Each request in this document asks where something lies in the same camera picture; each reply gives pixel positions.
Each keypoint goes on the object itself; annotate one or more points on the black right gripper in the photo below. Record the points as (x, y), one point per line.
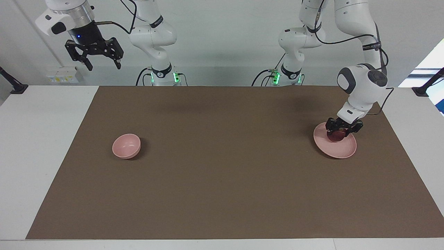
(90, 40)

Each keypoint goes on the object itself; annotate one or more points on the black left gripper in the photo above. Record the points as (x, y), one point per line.
(347, 124)

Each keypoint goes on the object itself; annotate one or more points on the red apple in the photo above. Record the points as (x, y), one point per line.
(335, 136)

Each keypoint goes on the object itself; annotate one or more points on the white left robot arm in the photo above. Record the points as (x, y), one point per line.
(360, 86)

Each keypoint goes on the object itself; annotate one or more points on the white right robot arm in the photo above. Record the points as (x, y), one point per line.
(152, 34)

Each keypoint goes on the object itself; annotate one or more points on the pink plate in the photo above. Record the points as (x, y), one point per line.
(341, 148)

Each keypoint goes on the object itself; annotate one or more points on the pink bowl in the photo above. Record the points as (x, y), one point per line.
(126, 146)

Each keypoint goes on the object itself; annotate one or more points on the brown table mat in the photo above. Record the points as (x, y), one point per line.
(222, 166)

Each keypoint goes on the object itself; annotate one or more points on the white wall socket box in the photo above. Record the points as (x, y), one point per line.
(62, 74)

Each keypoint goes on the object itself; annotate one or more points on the black clamp mount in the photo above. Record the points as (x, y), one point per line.
(17, 88)
(421, 91)

